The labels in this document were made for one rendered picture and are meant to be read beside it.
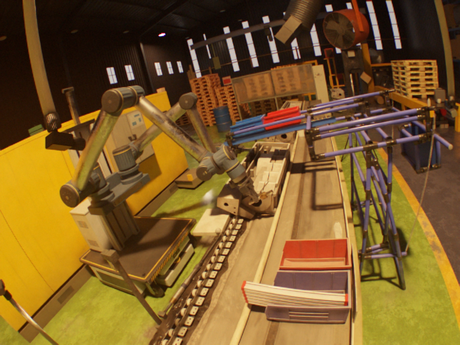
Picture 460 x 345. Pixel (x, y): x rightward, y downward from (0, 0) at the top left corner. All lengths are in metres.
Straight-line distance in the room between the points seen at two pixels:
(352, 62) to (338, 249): 7.31
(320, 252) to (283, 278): 0.26
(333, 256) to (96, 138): 1.57
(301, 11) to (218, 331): 8.38
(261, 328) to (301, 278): 0.28
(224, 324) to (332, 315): 0.47
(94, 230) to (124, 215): 0.41
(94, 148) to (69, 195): 0.47
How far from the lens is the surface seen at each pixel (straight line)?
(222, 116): 8.37
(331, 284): 1.10
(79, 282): 3.22
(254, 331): 1.07
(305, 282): 1.09
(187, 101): 2.16
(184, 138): 1.60
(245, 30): 13.91
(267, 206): 1.63
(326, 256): 1.26
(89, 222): 2.62
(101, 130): 1.59
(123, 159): 2.38
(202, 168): 1.46
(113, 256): 0.94
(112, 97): 1.47
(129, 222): 2.79
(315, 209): 1.67
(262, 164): 2.02
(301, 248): 1.22
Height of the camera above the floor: 1.68
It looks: 21 degrees down
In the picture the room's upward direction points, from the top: 15 degrees counter-clockwise
